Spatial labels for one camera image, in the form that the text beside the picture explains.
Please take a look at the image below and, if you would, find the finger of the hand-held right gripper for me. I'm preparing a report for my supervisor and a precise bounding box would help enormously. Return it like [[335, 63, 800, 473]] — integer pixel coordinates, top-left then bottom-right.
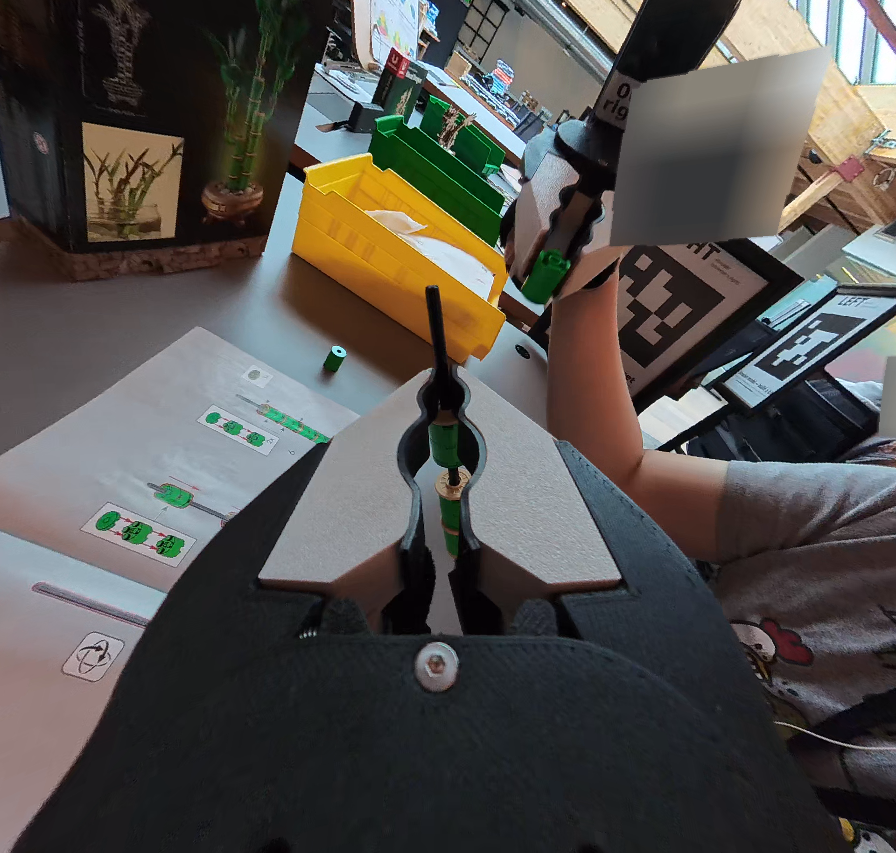
[[556, 195, 604, 262], [507, 153, 582, 273]]

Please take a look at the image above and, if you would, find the toy bamboo stalk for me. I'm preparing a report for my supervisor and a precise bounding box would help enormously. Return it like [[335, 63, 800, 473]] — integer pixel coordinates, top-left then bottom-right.
[[423, 283, 473, 561]]

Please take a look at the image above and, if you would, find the large green cylinder brick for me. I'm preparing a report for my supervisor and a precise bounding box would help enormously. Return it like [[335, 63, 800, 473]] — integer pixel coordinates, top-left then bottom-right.
[[521, 250, 571, 306]]

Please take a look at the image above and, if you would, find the person's right forearm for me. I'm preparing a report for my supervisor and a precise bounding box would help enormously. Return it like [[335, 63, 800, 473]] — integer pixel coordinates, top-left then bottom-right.
[[546, 251, 729, 560]]

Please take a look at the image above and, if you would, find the black toy set box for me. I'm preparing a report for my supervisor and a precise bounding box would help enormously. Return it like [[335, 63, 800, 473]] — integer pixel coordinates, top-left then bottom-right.
[[0, 0, 344, 281]]

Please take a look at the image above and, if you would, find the green plastic bin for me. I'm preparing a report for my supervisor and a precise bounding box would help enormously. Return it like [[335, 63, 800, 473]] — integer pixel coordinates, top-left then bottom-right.
[[368, 114, 505, 245]]

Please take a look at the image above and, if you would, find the black strap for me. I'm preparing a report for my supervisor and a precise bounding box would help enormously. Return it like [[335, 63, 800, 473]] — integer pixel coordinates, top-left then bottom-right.
[[791, 692, 896, 826]]

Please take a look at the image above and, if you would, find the white cable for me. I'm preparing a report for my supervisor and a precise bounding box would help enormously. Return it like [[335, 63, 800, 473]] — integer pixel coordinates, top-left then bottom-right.
[[773, 720, 896, 752]]

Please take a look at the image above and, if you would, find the brown bamboo model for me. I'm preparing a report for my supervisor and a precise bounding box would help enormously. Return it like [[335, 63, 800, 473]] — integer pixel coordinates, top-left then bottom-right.
[[437, 104, 478, 150]]

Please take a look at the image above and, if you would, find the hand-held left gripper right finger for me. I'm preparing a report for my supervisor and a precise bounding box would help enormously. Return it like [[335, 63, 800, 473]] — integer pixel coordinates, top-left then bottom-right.
[[454, 366, 624, 631]]

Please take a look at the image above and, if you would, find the framed marker sign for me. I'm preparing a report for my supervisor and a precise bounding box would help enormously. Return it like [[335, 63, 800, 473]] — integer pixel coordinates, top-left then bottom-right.
[[714, 285, 896, 413], [528, 237, 806, 413]]

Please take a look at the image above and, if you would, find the tilted poster board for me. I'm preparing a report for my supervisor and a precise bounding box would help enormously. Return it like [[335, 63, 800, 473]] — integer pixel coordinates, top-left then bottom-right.
[[350, 0, 421, 73]]

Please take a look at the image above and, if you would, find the black desk device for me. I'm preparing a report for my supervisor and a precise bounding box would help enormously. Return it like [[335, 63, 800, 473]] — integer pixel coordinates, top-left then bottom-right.
[[315, 100, 385, 134]]

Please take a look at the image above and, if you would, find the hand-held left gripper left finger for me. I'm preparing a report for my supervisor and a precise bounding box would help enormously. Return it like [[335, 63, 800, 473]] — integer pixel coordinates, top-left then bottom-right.
[[258, 369, 429, 631]]

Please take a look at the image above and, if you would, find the small green bin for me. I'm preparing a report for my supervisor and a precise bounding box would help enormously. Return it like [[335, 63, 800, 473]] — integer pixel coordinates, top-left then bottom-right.
[[420, 95, 506, 175]]

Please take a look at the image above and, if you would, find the yellow plastic bin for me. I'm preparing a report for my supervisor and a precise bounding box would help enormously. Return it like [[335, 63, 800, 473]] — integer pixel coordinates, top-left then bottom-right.
[[291, 153, 508, 363]]

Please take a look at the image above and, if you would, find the white plastic bag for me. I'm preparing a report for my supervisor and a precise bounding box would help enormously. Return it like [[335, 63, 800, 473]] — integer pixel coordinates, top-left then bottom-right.
[[364, 209, 501, 294]]

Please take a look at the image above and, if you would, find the building instruction booklet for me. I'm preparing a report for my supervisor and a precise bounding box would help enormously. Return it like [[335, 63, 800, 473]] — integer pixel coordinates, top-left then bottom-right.
[[0, 327, 361, 853]]

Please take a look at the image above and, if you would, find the small dark box red label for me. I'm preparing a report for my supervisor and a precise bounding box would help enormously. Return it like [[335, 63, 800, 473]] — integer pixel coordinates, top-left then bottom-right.
[[371, 47, 428, 115]]

